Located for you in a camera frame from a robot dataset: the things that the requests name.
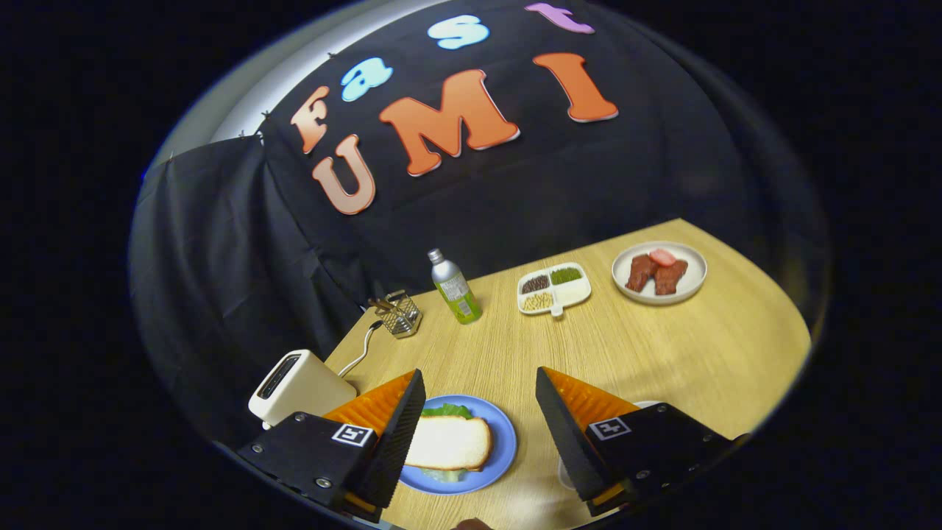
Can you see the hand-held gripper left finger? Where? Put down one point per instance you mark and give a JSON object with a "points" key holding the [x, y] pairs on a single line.
{"points": [[394, 449]]}

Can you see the toasted bread slice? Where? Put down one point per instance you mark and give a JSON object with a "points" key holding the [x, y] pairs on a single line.
{"points": [[449, 442]]}

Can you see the green lettuce leaf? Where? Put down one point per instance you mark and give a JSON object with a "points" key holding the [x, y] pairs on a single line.
{"points": [[445, 410]]}

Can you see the green and silver bottle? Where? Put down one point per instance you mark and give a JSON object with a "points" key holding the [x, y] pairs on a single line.
{"points": [[456, 291]]}

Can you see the white toaster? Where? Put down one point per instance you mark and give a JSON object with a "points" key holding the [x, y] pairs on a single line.
{"points": [[309, 390]]}

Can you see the pile of green beans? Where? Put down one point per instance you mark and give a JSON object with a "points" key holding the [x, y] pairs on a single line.
{"points": [[566, 275]]}

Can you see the blue plate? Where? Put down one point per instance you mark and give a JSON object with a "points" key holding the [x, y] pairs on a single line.
{"points": [[504, 442]]}

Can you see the red food slice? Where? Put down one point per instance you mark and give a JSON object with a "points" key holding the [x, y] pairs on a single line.
{"points": [[662, 257]]}

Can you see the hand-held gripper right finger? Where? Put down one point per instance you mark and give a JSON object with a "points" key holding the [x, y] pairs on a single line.
{"points": [[567, 442]]}

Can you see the white divided dish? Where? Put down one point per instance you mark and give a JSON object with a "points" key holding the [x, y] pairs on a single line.
{"points": [[574, 292]]}

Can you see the small white square plate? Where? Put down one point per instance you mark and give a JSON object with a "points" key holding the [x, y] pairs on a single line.
{"points": [[562, 472]]}

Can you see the brown meat piece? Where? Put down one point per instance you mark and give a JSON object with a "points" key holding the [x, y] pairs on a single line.
{"points": [[671, 278], [640, 274]]}

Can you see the pile of yellow beans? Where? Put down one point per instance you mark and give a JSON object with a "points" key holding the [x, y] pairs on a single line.
{"points": [[537, 301]]}

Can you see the white round plate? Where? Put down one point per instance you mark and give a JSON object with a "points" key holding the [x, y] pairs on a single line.
{"points": [[695, 276]]}

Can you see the pile of dark beans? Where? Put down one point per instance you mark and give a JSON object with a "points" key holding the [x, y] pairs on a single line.
{"points": [[535, 283]]}

